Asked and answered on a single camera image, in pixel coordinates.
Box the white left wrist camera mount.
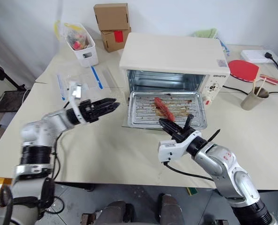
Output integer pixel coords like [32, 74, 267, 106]
[67, 81, 89, 125]

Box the cardboard box with red sticker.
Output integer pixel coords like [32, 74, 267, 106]
[100, 27, 132, 53]

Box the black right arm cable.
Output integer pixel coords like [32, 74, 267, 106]
[163, 161, 216, 182]

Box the red table tennis paddle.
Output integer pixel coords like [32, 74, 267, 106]
[227, 60, 261, 83]

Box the black oven power cord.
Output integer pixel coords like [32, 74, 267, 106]
[222, 52, 278, 96]

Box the grey cup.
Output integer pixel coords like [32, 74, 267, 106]
[240, 88, 270, 111]

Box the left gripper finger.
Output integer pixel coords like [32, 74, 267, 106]
[95, 102, 121, 118]
[93, 97, 117, 107]

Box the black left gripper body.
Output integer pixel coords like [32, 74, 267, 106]
[79, 99, 100, 124]

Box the white toaster oven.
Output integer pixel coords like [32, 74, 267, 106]
[119, 32, 231, 129]

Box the clear zip bag blue strip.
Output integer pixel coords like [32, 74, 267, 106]
[90, 65, 121, 91]
[56, 72, 90, 102]

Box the red sausage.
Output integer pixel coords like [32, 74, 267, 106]
[154, 97, 177, 123]

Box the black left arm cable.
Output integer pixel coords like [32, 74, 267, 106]
[50, 131, 68, 182]

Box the blue and white packet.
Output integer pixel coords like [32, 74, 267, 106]
[217, 37, 231, 56]

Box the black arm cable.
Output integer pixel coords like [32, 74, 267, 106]
[50, 131, 68, 182]
[163, 161, 216, 182]

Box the plain brown cardboard box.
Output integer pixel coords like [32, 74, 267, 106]
[93, 3, 130, 31]

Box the white power strip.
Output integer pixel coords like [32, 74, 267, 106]
[240, 49, 278, 64]

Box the red and white chopstick sleeve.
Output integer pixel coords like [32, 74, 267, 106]
[259, 73, 278, 85]

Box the green cloth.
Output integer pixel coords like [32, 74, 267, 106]
[192, 28, 218, 39]

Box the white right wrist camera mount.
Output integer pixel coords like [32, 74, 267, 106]
[158, 130, 203, 165]

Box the dark rounded shape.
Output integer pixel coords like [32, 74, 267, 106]
[100, 200, 135, 225]

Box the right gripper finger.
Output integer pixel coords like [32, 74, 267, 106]
[183, 114, 195, 133]
[158, 118, 185, 138]

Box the clear bag of small items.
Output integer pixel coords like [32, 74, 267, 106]
[63, 23, 94, 51]

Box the black cable tie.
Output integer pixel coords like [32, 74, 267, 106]
[207, 128, 221, 144]

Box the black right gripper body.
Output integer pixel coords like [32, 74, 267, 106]
[172, 129, 197, 142]

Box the metal baking tray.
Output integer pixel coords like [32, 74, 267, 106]
[128, 90, 208, 130]

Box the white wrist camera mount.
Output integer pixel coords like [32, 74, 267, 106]
[158, 130, 203, 165]
[67, 81, 89, 125]

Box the black stand base plate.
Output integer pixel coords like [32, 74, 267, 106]
[0, 90, 29, 113]

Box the white plastic storage bin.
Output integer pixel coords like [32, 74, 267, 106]
[65, 22, 99, 68]

